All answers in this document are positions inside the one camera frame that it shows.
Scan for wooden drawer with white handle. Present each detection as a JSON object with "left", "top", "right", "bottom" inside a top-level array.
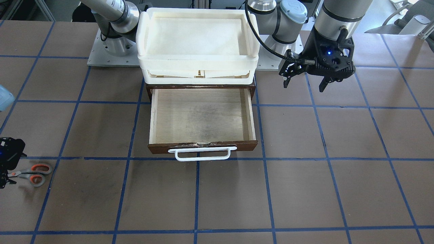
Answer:
[{"left": 148, "top": 87, "right": 258, "bottom": 162}]

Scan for dark brown wooden cabinet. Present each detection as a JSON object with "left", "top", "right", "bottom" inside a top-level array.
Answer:
[{"left": 145, "top": 81, "right": 256, "bottom": 99}]

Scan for black braided cable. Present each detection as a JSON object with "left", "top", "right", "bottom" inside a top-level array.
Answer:
[{"left": 245, "top": 0, "right": 295, "bottom": 62}]

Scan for white plastic tray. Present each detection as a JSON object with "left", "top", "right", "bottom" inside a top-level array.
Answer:
[{"left": 135, "top": 7, "right": 259, "bottom": 85}]

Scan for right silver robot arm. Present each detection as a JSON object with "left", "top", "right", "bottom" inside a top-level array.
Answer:
[{"left": 1, "top": 0, "right": 145, "bottom": 189}]

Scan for orange grey scissors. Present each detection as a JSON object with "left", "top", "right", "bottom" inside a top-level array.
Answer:
[{"left": 7, "top": 163, "right": 53, "bottom": 187}]

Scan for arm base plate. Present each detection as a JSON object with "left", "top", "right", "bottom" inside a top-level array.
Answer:
[
  {"left": 87, "top": 30, "right": 140, "bottom": 67},
  {"left": 256, "top": 35, "right": 303, "bottom": 72}
]

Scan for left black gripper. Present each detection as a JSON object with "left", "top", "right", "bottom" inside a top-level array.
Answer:
[{"left": 279, "top": 27, "right": 356, "bottom": 93}]

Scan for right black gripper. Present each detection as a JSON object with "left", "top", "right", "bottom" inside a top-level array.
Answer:
[{"left": 0, "top": 137, "right": 26, "bottom": 189}]

